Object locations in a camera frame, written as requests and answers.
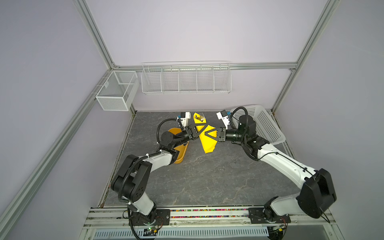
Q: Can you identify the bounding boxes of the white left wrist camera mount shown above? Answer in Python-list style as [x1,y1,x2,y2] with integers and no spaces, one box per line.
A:
[179,112,191,127]

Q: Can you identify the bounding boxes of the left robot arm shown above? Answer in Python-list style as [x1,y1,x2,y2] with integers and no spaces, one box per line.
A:
[111,119,208,224]

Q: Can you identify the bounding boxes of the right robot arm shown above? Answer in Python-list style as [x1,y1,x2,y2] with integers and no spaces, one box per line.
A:
[197,107,337,222]

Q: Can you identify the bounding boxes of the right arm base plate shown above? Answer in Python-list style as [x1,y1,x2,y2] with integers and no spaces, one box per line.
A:
[248,207,291,224]

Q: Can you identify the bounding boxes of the yellow plastic tray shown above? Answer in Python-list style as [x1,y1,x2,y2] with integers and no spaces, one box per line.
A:
[169,128,189,164]

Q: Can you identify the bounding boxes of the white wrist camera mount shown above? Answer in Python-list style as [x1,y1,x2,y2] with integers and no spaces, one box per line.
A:
[216,110,231,129]
[179,112,191,127]

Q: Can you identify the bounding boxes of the white vent grille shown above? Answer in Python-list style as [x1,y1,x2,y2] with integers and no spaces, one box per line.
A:
[93,226,270,240]

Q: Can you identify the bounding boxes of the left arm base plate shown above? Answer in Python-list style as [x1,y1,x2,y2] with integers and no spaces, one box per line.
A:
[129,209,171,226]

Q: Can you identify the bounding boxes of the yellow paper napkin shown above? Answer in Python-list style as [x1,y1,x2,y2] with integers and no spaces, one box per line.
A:
[193,113,217,154]

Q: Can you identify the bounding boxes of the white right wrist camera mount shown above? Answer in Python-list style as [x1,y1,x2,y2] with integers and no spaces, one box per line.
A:
[216,110,231,129]

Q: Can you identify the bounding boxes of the white mesh box basket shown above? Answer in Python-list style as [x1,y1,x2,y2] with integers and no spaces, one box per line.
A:
[96,71,140,112]

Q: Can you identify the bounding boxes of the white wire shelf rack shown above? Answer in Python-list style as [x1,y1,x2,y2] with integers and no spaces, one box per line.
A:
[141,61,232,94]

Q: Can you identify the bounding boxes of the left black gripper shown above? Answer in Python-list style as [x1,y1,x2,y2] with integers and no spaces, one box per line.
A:
[172,124,208,149]

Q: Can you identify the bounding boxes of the white perforated plastic basket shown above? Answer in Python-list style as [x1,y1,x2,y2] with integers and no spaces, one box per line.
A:
[226,105,286,145]

